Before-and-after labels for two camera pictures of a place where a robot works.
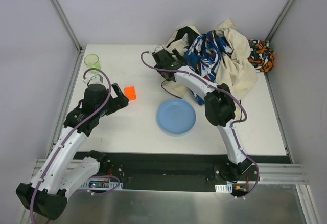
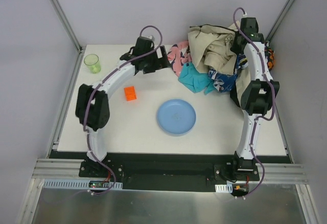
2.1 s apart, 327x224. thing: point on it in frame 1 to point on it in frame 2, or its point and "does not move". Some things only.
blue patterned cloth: x=203 y=56 to x=225 y=83
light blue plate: x=176 y=117 does not move
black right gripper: x=177 y=58 to x=236 y=46
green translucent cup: x=92 y=61 does not move
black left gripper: x=115 y=98 to x=158 y=57
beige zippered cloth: x=237 y=70 to x=211 y=47
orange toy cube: x=130 y=93 does not move
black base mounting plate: x=160 y=171 does not move
